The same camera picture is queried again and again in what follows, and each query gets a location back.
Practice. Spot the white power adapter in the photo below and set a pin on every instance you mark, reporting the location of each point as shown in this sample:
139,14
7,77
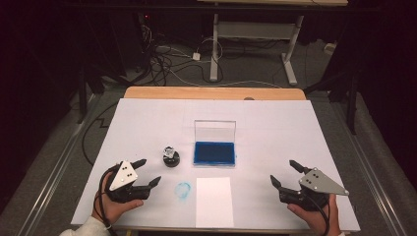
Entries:
196,56

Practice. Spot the round black stamp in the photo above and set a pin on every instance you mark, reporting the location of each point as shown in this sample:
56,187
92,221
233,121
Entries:
171,157

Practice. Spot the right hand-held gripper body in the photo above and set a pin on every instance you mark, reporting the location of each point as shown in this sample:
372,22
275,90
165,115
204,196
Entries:
316,183

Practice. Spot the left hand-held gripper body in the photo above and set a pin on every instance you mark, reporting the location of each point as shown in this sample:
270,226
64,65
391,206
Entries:
123,177

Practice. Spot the light desk top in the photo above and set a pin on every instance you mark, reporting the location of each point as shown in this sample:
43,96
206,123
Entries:
272,2

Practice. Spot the person's left hand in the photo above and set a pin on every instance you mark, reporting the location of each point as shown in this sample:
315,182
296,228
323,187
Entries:
114,209

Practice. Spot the black metal stand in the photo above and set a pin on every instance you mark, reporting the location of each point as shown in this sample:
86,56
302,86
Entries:
82,98
352,105

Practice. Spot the white metal desk frame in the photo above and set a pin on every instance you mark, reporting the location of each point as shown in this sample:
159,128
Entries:
255,30

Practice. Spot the blue ink pad box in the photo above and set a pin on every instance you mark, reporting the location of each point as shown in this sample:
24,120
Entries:
214,152

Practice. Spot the large white table cover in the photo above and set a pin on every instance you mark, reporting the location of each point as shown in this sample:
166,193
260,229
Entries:
262,131

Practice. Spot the person's right hand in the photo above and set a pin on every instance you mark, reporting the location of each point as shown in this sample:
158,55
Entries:
314,218

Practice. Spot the metal floor rail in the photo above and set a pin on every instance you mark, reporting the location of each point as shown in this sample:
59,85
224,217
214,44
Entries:
52,177
377,190

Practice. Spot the white paper sheet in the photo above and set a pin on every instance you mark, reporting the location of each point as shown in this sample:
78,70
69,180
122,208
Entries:
214,203

